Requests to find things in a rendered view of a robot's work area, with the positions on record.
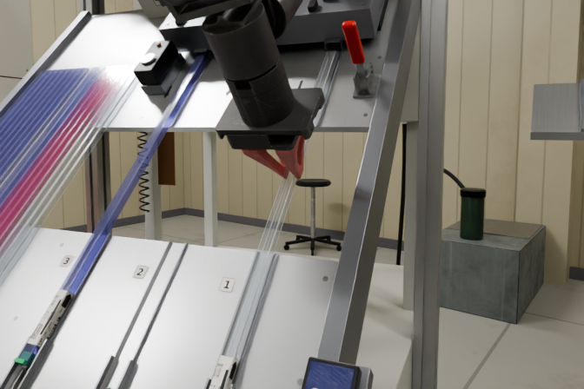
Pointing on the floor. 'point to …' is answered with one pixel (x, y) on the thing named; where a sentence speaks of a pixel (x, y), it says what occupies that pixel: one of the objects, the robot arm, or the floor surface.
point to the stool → (313, 217)
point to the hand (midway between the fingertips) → (292, 170)
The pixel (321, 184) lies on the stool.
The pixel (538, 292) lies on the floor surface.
